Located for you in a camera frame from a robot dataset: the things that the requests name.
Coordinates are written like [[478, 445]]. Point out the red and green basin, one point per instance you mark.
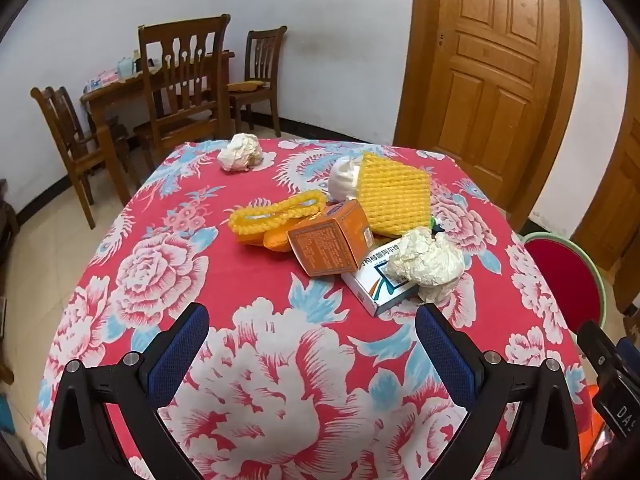
[[565, 280]]

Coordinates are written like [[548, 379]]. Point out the red floral tablecloth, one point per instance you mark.
[[240, 270]]

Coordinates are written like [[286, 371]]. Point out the large paper ball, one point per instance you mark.
[[425, 262]]

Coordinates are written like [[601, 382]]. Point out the wooden door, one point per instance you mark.
[[490, 60], [610, 200]]

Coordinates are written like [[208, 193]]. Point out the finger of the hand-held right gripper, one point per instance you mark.
[[597, 347]]

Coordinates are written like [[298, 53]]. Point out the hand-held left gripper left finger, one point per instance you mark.
[[185, 345]]

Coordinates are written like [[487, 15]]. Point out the pink and blue package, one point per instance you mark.
[[102, 80]]

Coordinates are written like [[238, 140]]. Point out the wooden dining table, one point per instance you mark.
[[115, 92]]

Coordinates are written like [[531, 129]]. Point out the large wooden chair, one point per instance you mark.
[[180, 70]]

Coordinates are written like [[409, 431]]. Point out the orange cardboard box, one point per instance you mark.
[[325, 250]]

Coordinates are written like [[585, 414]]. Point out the pale green cup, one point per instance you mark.
[[124, 67]]

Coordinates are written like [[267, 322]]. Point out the wooden chair with cushion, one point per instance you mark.
[[262, 60]]

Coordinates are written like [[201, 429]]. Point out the rolled yellow foam net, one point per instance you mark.
[[260, 220]]

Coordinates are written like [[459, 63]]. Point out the green wrapper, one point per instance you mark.
[[434, 224]]

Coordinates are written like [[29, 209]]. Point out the white plastic bag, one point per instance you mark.
[[345, 180]]

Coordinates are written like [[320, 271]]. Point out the white medicine box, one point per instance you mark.
[[380, 290]]

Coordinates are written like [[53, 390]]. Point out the orange plastic stool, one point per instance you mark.
[[590, 391]]

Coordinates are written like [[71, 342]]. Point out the dark wooden furniture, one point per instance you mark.
[[7, 220]]

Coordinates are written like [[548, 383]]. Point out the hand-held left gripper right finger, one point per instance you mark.
[[445, 355]]

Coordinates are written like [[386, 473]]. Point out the flat yellow foam net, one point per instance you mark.
[[395, 195]]

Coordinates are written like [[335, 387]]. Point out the low wooden chair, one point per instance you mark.
[[65, 125]]

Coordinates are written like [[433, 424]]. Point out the yellow seat cushion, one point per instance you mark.
[[245, 85]]

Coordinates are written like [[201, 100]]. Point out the small crumpled paper ball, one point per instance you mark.
[[240, 152]]

